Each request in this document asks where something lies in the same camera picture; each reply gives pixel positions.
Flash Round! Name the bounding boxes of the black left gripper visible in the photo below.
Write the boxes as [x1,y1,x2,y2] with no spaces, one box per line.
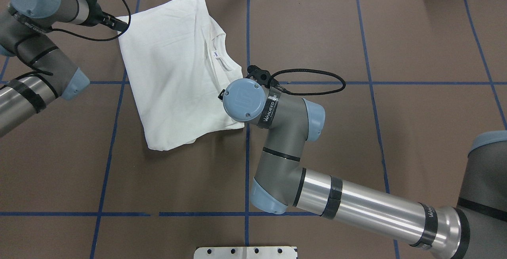
[94,12,129,33]

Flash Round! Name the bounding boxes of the white long-sleeve printed t-shirt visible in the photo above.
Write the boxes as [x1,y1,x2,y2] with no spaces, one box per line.
[119,0,244,151]

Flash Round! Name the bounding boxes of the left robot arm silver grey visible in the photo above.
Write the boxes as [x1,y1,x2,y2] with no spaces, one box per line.
[0,0,130,136]

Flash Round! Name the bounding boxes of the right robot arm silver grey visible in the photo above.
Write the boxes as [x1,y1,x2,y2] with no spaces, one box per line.
[219,79,506,259]

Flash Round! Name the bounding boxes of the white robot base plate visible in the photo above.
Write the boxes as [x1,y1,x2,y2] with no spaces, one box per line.
[193,246,299,259]

